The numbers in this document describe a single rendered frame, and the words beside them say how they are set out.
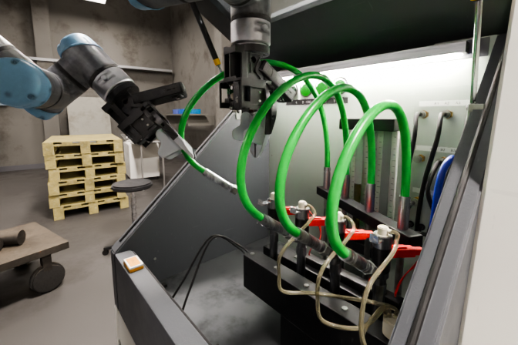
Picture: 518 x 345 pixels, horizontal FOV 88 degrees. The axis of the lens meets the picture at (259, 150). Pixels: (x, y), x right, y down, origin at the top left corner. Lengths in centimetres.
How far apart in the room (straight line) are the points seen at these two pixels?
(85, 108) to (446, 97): 779
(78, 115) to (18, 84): 743
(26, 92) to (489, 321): 70
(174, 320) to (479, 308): 44
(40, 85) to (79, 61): 15
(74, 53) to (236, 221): 66
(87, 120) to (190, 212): 719
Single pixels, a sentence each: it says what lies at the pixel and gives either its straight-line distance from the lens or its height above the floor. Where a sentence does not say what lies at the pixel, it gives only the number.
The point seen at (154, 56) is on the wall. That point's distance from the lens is 879.
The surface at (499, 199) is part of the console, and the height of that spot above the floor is 120.
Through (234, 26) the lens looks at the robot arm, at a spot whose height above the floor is 146.
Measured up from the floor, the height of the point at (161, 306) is 95.
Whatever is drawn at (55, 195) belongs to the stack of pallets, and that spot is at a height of 31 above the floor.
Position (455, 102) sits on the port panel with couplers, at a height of 133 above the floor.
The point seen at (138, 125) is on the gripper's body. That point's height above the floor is 128.
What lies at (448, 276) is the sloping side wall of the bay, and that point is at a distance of 38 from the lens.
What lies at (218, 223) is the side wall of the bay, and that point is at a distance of 92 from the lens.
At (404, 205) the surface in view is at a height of 115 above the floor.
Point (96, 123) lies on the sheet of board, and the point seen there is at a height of 108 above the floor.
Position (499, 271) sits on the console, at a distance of 44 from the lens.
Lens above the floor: 130
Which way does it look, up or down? 8 degrees down
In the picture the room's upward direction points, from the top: straight up
